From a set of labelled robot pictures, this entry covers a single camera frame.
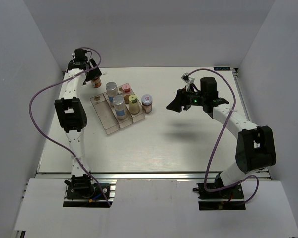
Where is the silver lid jar blue label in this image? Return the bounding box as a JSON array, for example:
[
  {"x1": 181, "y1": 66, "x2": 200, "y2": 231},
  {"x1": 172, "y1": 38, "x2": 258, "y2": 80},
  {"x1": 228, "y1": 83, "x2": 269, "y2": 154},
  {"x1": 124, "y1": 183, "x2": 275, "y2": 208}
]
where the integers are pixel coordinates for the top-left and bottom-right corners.
[{"x1": 113, "y1": 95, "x2": 127, "y2": 119}]

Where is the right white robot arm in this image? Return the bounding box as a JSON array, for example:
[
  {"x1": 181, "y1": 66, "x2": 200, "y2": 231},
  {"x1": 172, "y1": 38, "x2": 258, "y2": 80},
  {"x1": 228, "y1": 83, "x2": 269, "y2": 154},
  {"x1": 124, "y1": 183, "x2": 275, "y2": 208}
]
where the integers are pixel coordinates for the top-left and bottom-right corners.
[{"x1": 166, "y1": 75, "x2": 277, "y2": 198}]

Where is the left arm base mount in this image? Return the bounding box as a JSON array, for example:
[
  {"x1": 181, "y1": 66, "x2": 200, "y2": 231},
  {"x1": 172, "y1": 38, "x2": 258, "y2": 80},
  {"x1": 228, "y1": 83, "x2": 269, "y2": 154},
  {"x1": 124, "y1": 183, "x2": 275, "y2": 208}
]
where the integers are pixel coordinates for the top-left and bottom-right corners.
[{"x1": 63, "y1": 174, "x2": 114, "y2": 208}]

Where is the purple cable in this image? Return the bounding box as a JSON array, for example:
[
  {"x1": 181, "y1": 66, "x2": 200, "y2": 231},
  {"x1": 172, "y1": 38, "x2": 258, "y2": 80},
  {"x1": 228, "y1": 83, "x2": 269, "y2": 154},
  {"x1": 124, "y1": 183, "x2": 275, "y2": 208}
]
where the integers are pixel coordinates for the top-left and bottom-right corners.
[
  {"x1": 191, "y1": 68, "x2": 259, "y2": 205},
  {"x1": 28, "y1": 47, "x2": 114, "y2": 208}
]

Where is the white lid jar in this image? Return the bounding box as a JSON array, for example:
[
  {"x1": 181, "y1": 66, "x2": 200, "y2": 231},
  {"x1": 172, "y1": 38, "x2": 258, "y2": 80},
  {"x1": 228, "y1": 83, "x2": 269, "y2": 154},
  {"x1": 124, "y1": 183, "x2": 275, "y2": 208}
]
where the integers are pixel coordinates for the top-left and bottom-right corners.
[
  {"x1": 91, "y1": 77, "x2": 102, "y2": 88},
  {"x1": 141, "y1": 94, "x2": 153, "y2": 113}
]

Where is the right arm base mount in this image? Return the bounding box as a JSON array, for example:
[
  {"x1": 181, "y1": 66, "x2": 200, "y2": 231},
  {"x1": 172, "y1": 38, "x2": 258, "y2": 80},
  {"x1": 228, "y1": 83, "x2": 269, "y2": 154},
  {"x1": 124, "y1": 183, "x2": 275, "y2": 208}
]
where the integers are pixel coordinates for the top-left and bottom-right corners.
[{"x1": 192, "y1": 183, "x2": 246, "y2": 211}]

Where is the pink cap spice bottle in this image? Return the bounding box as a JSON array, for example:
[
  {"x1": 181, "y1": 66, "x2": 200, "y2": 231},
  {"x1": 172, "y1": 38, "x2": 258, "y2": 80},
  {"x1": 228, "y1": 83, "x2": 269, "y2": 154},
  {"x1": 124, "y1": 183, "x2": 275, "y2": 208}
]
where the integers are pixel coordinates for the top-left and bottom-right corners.
[{"x1": 122, "y1": 84, "x2": 133, "y2": 104}]

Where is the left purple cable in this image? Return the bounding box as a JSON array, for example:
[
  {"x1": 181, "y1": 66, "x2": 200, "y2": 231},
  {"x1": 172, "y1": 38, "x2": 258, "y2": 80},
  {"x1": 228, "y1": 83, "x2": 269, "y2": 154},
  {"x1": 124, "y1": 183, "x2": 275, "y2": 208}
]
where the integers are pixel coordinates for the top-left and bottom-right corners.
[{"x1": 28, "y1": 47, "x2": 114, "y2": 208}]

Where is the blue sticker right corner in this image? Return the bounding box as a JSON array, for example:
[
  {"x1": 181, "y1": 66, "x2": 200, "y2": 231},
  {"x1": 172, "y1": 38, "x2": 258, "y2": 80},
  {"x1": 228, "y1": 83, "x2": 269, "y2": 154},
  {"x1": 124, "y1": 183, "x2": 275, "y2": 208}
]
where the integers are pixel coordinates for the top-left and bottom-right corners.
[{"x1": 213, "y1": 66, "x2": 231, "y2": 71}]

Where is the yellow cap white bottle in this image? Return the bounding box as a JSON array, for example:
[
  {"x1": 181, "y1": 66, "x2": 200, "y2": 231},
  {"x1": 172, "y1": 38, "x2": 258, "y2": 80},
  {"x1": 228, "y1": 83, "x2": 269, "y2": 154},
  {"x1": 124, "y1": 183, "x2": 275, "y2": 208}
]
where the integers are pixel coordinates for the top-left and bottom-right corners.
[{"x1": 128, "y1": 95, "x2": 140, "y2": 115}]

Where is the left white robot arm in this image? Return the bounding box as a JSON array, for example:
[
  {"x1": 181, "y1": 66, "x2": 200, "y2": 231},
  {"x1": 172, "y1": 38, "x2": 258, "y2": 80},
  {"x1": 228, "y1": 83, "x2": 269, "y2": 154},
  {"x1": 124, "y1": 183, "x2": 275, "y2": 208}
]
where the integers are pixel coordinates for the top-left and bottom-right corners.
[{"x1": 54, "y1": 47, "x2": 102, "y2": 177}]

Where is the aluminium front rail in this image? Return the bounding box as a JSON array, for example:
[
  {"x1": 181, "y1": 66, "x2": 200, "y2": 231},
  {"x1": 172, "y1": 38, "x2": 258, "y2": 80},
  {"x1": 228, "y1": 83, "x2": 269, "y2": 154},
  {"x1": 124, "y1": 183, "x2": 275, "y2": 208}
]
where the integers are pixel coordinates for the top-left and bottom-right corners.
[{"x1": 37, "y1": 171, "x2": 271, "y2": 180}]

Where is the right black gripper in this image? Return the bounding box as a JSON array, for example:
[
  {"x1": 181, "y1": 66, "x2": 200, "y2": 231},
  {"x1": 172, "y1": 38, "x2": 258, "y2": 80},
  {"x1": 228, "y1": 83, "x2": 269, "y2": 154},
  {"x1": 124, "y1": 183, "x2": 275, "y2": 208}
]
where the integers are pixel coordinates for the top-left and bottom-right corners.
[{"x1": 166, "y1": 85, "x2": 206, "y2": 113}]

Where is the left clear organizer tray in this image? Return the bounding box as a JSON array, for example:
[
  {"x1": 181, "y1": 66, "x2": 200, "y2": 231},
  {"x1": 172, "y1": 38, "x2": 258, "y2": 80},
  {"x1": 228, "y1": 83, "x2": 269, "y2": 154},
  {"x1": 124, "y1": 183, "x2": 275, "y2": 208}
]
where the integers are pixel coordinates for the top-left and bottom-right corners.
[{"x1": 90, "y1": 94, "x2": 120, "y2": 135}]

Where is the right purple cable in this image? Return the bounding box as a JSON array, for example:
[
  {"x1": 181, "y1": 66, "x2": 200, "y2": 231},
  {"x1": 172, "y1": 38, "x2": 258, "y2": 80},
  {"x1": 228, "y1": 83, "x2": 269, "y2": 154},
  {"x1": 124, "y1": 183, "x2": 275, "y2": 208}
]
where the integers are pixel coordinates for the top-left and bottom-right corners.
[{"x1": 191, "y1": 68, "x2": 259, "y2": 205}]

